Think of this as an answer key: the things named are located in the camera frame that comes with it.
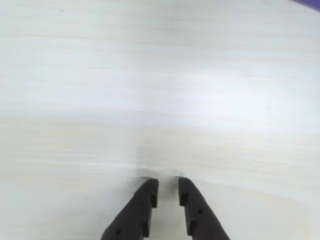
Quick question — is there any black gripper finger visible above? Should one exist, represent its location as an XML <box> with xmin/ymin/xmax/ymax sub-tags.
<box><xmin>99</xmin><ymin>177</ymin><xmax>160</xmax><ymax>240</ymax></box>
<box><xmin>178</xmin><ymin>177</ymin><xmax>231</xmax><ymax>240</ymax></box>

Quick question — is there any purple object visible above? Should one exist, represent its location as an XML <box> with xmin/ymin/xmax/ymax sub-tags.
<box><xmin>291</xmin><ymin>0</ymin><xmax>320</xmax><ymax>13</ymax></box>

